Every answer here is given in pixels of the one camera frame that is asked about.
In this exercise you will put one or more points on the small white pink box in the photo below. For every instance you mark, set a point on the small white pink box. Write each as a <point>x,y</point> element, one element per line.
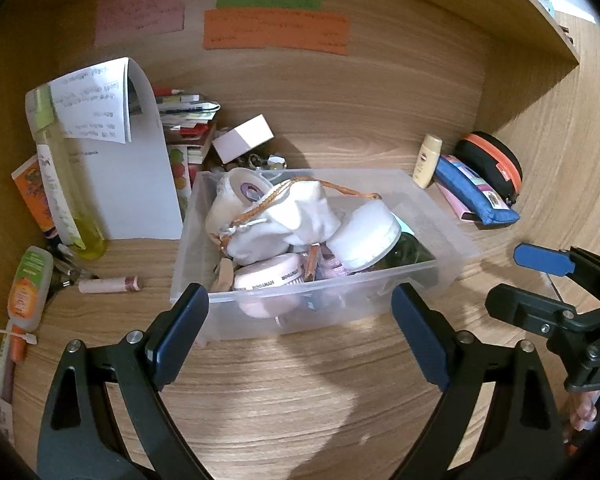
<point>243,138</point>

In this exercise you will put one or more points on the cream sunscreen bottle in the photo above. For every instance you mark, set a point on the cream sunscreen bottle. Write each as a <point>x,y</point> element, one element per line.
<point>427,159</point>

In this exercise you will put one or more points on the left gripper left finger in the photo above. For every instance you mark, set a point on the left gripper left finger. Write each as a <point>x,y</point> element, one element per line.
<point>79,435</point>

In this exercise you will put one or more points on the pink knitted item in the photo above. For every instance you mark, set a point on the pink knitted item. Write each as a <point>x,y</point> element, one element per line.
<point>327,269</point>

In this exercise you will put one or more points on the orange sticky note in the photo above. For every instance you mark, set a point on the orange sticky note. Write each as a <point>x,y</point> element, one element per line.
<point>259,28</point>

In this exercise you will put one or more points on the clear plastic storage bin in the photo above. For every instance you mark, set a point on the clear plastic storage bin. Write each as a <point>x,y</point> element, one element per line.
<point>217,199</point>

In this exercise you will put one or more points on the yellow liquid clear bottle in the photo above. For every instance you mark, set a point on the yellow liquid clear bottle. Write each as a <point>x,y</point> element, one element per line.
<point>76,225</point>

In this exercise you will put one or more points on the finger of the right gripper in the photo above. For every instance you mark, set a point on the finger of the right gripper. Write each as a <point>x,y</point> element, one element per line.
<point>527,310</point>
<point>549,261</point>

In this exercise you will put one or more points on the pink round compact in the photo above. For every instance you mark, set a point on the pink round compact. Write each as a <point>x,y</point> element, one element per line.
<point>278,271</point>

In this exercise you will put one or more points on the dark green glass jar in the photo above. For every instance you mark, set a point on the dark green glass jar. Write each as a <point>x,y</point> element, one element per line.
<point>408,250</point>

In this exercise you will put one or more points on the black orange round pouch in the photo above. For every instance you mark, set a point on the black orange round pouch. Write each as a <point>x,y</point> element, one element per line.
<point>492,160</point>

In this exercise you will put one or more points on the blue pencil case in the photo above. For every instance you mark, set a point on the blue pencil case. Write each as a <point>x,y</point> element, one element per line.
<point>474,192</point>

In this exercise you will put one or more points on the white round cream jar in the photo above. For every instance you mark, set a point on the white round cream jar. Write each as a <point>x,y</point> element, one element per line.
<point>365,236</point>

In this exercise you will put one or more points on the right hand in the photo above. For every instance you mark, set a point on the right hand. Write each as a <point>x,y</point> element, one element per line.
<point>582,409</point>

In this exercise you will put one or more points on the orange green tube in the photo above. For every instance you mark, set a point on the orange green tube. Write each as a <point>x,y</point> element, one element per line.
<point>25,306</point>

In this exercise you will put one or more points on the white drawstring cloth pouch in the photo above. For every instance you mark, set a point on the white drawstring cloth pouch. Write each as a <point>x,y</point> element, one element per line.
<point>295,212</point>

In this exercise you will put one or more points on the pink lip balm stick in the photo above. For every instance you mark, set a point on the pink lip balm stick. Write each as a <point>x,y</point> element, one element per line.
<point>96,286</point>

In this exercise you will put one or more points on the orange booklet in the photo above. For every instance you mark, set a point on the orange booklet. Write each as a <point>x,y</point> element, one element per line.
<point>27,178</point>

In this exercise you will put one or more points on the pink sticky note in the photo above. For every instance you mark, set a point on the pink sticky note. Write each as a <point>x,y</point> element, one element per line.
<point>124,20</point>

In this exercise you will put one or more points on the bowl of trinkets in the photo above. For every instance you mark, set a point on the bowl of trinkets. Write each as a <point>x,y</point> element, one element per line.
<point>274,163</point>

